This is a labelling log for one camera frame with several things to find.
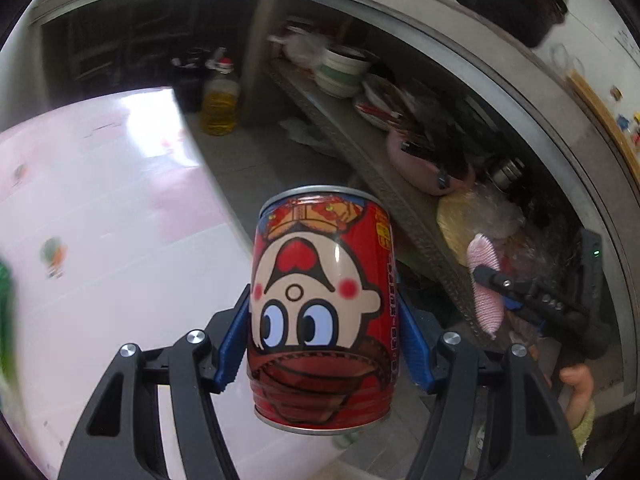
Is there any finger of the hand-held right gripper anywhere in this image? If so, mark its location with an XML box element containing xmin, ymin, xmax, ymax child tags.
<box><xmin>472</xmin><ymin>264</ymin><xmax>568</xmax><ymax>313</ymax></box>
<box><xmin>501</xmin><ymin>295</ymin><xmax>551</xmax><ymax>333</ymax></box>

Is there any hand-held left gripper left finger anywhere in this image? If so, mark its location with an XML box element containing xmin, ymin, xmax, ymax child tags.
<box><xmin>57</xmin><ymin>282</ymin><xmax>253</xmax><ymax>480</ymax></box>

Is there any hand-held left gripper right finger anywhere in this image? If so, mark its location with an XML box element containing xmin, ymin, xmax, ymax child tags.
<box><xmin>397</xmin><ymin>295</ymin><xmax>586</xmax><ymax>480</ymax></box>

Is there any pink striped cloth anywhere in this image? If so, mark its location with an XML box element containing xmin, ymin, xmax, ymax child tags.
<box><xmin>466</xmin><ymin>232</ymin><xmax>506</xmax><ymax>341</ymax></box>

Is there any red cartoon drink can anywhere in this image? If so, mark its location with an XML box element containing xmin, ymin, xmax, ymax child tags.
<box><xmin>246</xmin><ymin>186</ymin><xmax>401</xmax><ymax>435</ymax></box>

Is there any person's right forearm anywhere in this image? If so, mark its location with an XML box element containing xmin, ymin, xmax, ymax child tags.
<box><xmin>570</xmin><ymin>400</ymin><xmax>599</xmax><ymax>463</ymax></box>

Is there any person's right hand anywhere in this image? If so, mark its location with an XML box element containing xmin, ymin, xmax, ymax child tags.
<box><xmin>559</xmin><ymin>362</ymin><xmax>596</xmax><ymax>431</ymax></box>

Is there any steel pot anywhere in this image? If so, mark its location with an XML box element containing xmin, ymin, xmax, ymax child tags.
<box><xmin>485</xmin><ymin>156</ymin><xmax>527</xmax><ymax>191</ymax></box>

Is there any pink plastic basin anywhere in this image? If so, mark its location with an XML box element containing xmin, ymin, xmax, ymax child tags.
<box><xmin>385</xmin><ymin>127</ymin><xmax>476</xmax><ymax>196</ymax></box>

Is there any metal storage shelf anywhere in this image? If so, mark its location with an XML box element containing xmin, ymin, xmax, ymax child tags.
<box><xmin>267</xmin><ymin>57</ymin><xmax>496</xmax><ymax>346</ymax></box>

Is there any pink printed tablecloth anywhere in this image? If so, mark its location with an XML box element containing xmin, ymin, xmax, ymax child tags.
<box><xmin>0</xmin><ymin>87</ymin><xmax>256</xmax><ymax>480</ymax></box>

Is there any plate with red chopsticks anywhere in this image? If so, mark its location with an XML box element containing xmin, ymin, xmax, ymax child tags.
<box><xmin>352</xmin><ymin>72</ymin><xmax>408</xmax><ymax>128</ymax></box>

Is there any green bottle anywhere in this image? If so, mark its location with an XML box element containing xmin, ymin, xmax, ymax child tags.
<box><xmin>0</xmin><ymin>260</ymin><xmax>17</xmax><ymax>393</ymax></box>

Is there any yellow cooking oil bottle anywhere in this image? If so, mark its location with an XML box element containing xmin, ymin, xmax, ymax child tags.
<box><xmin>201</xmin><ymin>47</ymin><xmax>242</xmax><ymax>137</ymax></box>

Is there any white green bowl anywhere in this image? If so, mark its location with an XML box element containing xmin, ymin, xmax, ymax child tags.
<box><xmin>314</xmin><ymin>45</ymin><xmax>373</xmax><ymax>98</ymax></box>

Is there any black jug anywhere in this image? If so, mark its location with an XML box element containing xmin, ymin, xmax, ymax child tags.
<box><xmin>171</xmin><ymin>49</ymin><xmax>210</xmax><ymax>112</ymax></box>

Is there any white plastic bag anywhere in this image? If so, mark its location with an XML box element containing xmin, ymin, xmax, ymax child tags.
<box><xmin>267</xmin><ymin>30</ymin><xmax>327</xmax><ymax>68</ymax></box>

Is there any grey kitchen counter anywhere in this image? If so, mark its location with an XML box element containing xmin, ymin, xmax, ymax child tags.
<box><xmin>27</xmin><ymin>0</ymin><xmax>640</xmax><ymax>401</ymax></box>

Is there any wooden wall strip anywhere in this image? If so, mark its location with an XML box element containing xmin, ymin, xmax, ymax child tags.
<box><xmin>566</xmin><ymin>70</ymin><xmax>640</xmax><ymax>183</ymax></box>

